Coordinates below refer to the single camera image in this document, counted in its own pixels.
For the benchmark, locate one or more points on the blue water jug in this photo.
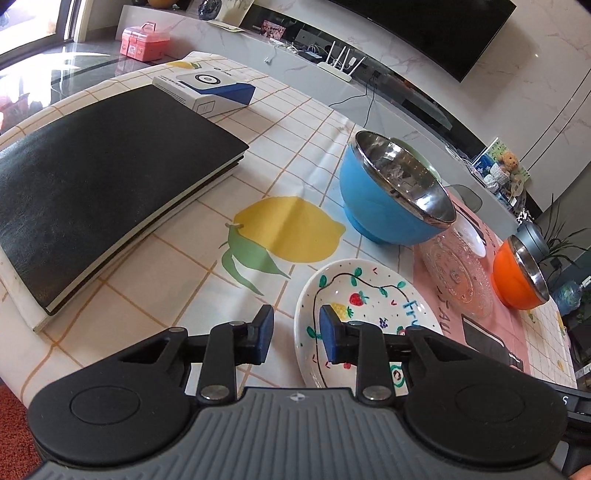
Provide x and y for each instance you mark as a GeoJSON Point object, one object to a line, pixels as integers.
{"type": "Point", "coordinates": [568, 297]}

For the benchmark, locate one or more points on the white wifi router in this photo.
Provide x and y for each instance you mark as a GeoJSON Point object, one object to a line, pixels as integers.
{"type": "Point", "coordinates": [342, 63]}

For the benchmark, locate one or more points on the lemon pattern tablecloth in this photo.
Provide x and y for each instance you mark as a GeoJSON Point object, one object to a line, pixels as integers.
{"type": "Point", "coordinates": [182, 274]}

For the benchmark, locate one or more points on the grey chair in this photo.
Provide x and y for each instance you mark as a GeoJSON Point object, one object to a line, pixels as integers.
{"type": "Point", "coordinates": [471, 199]}

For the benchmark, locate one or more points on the pink storage box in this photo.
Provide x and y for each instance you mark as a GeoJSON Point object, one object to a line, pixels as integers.
{"type": "Point", "coordinates": [144, 43]}

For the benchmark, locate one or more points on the grey metal bin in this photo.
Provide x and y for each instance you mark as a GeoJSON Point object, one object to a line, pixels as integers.
{"type": "Point", "coordinates": [532, 238]}

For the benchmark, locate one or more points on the black television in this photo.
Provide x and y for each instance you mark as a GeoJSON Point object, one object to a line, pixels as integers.
{"type": "Point", "coordinates": [452, 33]}

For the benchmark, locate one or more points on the clear glass beaded plate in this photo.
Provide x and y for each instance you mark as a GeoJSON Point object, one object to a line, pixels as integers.
{"type": "Point", "coordinates": [458, 274]}

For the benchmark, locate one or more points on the teddy bear toy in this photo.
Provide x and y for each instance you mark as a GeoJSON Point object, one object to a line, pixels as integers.
{"type": "Point", "coordinates": [508, 162]}

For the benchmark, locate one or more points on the black notebook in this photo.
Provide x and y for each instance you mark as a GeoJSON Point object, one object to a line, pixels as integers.
{"type": "Point", "coordinates": [78, 191]}

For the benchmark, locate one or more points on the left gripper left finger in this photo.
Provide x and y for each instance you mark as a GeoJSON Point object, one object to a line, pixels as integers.
{"type": "Point", "coordinates": [227, 346]}

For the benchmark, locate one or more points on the pink restaurant placemat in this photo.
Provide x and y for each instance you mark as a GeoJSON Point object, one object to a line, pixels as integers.
{"type": "Point", "coordinates": [502, 335]}

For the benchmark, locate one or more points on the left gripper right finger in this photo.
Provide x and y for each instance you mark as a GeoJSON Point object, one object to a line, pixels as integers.
{"type": "Point", "coordinates": [365, 346]}

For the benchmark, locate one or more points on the blue steel bowl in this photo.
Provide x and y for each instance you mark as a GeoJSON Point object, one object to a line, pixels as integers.
{"type": "Point", "coordinates": [389, 196]}

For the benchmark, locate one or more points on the green potted plant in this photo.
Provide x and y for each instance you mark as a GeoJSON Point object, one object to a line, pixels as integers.
{"type": "Point", "coordinates": [566, 234]}

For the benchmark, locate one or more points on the white blue product box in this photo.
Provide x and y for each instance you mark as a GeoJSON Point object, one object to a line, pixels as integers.
{"type": "Point", "coordinates": [206, 92]}

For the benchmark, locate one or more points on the white fruit painted plate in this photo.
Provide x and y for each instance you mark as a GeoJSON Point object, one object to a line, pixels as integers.
{"type": "Point", "coordinates": [357, 290]}

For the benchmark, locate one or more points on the orange steel bowl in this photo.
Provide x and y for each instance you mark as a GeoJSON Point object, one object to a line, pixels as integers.
{"type": "Point", "coordinates": [517, 278]}

